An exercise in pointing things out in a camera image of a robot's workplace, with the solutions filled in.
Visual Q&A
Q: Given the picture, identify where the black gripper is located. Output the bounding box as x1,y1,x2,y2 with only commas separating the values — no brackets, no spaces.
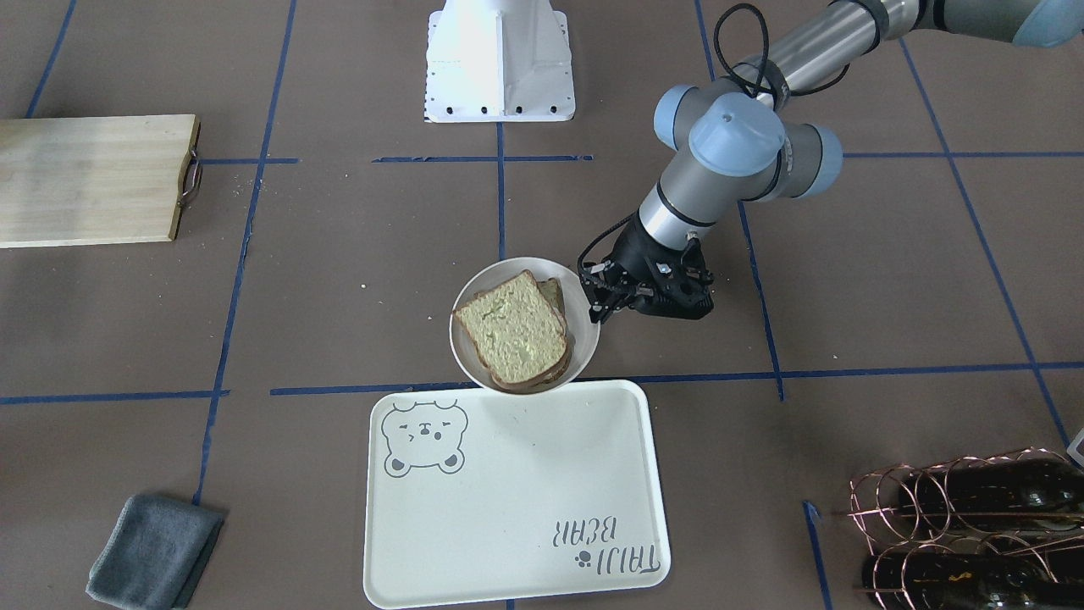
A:
578,213,715,324

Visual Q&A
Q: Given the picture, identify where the white round plate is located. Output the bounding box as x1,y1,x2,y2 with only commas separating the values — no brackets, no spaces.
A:
449,258,601,395

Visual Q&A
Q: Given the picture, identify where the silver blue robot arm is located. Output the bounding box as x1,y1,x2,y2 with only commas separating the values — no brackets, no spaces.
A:
577,1,1083,324

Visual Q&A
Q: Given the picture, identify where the dark wine bottle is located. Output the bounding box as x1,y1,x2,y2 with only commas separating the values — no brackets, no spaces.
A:
898,457,1083,533
862,551,1083,609

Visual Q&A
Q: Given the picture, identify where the white dish rack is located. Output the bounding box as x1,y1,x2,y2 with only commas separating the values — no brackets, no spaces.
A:
1064,428,1084,468

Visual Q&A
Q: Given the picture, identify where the copper wire bottle rack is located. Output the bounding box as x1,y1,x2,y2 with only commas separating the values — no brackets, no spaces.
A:
847,447,1083,609

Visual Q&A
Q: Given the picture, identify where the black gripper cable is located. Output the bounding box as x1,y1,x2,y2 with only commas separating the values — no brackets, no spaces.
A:
578,3,848,272

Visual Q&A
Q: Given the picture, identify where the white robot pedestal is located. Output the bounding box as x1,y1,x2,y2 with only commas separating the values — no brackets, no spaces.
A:
423,1,577,124

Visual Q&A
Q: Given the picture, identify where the grey folded cloth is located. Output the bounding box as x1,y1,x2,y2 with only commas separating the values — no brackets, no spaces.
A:
86,494,224,609

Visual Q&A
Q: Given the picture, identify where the cream bear tray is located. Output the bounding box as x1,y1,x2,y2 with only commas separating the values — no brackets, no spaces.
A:
362,380,672,609

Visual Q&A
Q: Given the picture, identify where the bread slice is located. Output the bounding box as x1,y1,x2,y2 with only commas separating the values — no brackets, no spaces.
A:
452,269,572,391
479,277,575,391

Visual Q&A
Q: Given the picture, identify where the wooden cutting board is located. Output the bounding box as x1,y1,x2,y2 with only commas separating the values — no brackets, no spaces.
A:
1,114,201,248

